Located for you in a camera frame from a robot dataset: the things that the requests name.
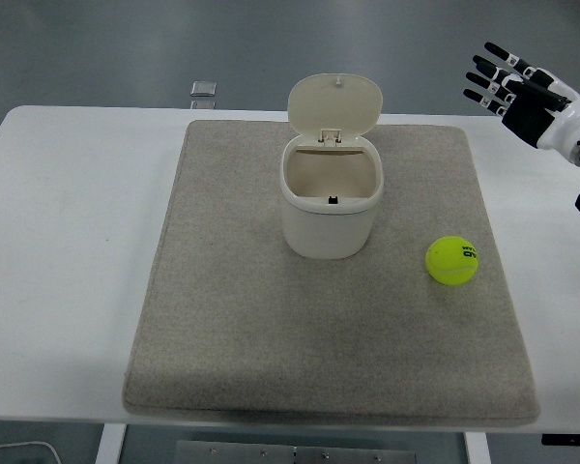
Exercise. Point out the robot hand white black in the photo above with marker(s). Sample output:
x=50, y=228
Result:
x=531, y=113

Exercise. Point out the yellow tennis ball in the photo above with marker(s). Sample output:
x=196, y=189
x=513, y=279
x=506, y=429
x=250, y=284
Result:
x=450, y=261

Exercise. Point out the cream bin with flip lid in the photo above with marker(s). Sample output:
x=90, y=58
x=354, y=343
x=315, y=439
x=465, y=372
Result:
x=326, y=227

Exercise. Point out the black table control panel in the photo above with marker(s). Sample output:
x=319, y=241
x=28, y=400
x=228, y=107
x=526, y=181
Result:
x=570, y=440

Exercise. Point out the silver floor plate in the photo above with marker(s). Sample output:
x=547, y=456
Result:
x=203, y=88
x=203, y=104

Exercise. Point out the beige felt mat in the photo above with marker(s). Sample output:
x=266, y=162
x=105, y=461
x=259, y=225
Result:
x=270, y=314

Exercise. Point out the white table leg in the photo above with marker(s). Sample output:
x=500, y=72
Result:
x=110, y=447
x=476, y=449

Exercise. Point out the grey metal plate with screws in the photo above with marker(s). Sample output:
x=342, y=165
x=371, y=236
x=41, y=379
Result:
x=251, y=454

